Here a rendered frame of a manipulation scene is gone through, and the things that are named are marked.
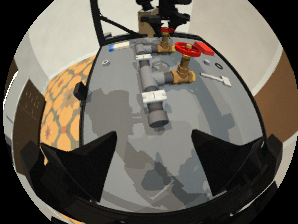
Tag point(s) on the grey pipe with red valve handwheels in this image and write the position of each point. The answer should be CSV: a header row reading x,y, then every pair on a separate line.
x,y
150,79

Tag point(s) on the red rectangular block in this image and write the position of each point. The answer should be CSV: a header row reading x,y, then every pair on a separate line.
x,y
204,48

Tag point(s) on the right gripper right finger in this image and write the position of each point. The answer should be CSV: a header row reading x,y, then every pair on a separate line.
x,y
221,160

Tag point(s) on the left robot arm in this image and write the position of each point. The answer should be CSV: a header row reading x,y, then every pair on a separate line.
x,y
177,17

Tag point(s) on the small grey cylinder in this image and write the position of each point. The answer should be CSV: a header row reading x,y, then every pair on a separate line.
x,y
206,62

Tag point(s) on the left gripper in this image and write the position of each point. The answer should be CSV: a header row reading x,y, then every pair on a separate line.
x,y
153,20

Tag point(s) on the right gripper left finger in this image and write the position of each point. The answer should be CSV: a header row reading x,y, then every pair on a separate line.
x,y
87,165

